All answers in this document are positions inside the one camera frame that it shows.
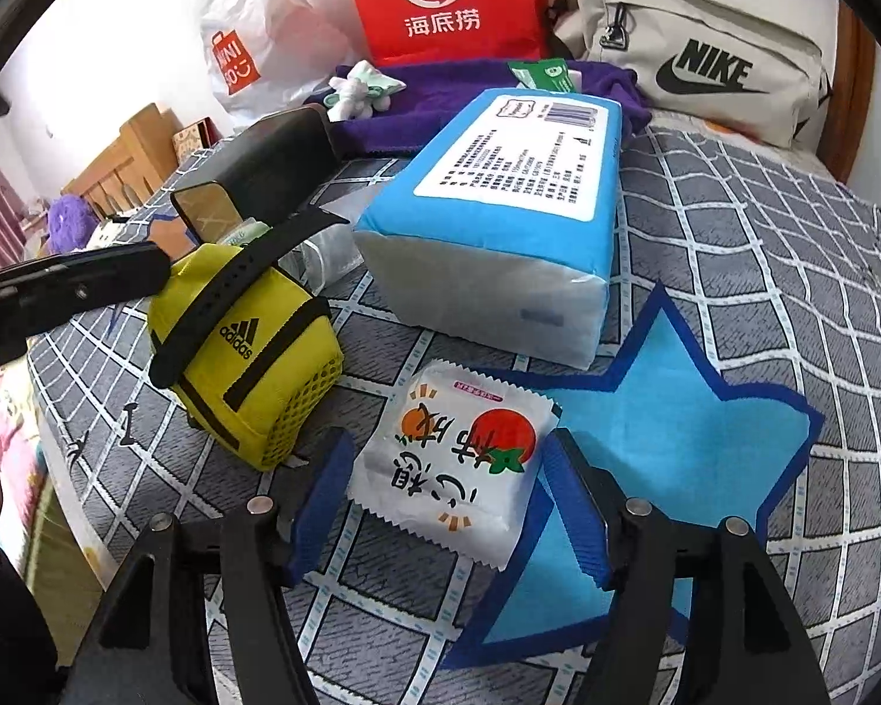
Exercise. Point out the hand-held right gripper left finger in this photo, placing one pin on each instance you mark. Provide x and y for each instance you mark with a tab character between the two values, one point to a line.
323	499

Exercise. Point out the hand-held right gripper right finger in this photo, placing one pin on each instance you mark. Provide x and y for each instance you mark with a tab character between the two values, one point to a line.
576	514

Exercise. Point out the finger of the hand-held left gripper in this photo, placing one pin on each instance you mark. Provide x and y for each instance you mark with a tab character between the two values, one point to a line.
117	264
37	316

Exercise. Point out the white snack packet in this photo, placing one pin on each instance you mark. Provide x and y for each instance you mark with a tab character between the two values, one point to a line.
448	455

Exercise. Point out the white mesh pouch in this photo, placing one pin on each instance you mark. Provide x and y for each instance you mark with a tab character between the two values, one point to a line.
330	250

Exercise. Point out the white and green socks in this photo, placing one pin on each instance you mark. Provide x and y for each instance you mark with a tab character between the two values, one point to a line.
356	88

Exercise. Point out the purple fabric basket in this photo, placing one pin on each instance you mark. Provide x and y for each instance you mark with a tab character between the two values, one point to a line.
411	117

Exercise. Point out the green packet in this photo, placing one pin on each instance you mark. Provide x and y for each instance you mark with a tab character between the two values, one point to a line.
543	73

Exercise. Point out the polka dot cloth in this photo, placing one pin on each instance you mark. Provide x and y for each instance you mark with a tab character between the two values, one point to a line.
103	233

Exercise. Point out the orange star patch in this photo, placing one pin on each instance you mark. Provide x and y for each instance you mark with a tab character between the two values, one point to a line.
163	235

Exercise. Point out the purple plush toy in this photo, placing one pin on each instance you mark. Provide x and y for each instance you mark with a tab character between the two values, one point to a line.
70	224

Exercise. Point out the wooden headboard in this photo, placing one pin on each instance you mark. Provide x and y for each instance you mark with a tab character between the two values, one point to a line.
143	139

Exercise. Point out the blue star patch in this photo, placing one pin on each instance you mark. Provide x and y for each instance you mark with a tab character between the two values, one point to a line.
668	411

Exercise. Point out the patterned box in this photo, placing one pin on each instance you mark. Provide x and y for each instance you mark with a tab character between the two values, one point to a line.
187	139

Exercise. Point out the dark tin box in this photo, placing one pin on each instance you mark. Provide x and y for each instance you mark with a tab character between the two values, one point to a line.
264	154

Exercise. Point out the blue tissue pack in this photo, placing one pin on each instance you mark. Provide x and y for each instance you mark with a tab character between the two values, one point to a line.
484	257

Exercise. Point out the white plastic shopping bag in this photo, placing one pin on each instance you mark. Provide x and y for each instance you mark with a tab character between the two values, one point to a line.
264	15

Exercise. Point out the grey checked tablecloth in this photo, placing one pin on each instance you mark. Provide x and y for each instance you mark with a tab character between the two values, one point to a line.
741	235

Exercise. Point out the red paper bag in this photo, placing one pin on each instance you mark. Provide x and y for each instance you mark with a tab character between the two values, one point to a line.
440	7

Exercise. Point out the grey waist bag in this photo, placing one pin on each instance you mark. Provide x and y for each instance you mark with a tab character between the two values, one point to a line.
705	37

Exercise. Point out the brown wooden door frame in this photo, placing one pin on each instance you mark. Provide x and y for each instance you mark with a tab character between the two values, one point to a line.
848	88

